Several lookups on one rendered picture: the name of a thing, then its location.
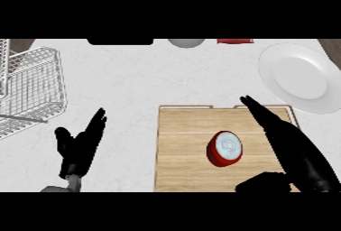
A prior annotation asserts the grey round object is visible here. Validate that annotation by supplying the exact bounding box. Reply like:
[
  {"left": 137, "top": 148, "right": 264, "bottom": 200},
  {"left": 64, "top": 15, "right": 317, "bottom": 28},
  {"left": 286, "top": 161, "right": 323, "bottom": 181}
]
[{"left": 166, "top": 39, "right": 206, "bottom": 49}]

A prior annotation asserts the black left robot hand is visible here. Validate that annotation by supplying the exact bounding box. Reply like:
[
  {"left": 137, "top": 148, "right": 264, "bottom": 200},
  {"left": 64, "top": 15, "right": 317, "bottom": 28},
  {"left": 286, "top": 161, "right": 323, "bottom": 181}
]
[{"left": 53, "top": 107, "right": 109, "bottom": 180}]

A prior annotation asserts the white plate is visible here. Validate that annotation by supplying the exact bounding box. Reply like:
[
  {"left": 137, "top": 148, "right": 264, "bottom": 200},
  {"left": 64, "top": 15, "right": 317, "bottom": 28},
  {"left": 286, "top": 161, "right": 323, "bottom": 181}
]
[{"left": 256, "top": 42, "right": 341, "bottom": 116}]

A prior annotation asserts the white wire basket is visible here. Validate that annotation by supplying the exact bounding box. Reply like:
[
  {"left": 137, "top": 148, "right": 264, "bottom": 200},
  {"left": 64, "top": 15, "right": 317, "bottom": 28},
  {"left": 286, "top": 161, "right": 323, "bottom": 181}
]
[{"left": 0, "top": 39, "right": 69, "bottom": 140}]

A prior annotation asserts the wooden tray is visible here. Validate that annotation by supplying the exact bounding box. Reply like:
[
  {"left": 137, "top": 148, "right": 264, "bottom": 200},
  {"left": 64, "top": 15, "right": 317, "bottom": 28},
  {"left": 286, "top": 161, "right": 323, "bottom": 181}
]
[{"left": 153, "top": 104, "right": 301, "bottom": 193}]

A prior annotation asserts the black appliance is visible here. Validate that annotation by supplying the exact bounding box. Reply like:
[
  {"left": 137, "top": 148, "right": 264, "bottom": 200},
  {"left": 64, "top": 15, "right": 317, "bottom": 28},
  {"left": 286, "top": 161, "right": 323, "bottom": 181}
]
[{"left": 86, "top": 39, "right": 154, "bottom": 46}]

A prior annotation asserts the red object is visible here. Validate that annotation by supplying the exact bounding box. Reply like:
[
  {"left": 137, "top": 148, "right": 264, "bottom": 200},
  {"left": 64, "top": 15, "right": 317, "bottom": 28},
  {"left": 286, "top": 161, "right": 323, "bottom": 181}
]
[{"left": 215, "top": 39, "right": 255, "bottom": 45}]

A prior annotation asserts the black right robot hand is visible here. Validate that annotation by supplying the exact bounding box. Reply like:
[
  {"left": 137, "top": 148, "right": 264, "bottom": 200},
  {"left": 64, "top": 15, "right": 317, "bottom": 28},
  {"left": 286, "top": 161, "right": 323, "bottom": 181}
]
[{"left": 234, "top": 95, "right": 341, "bottom": 193}]

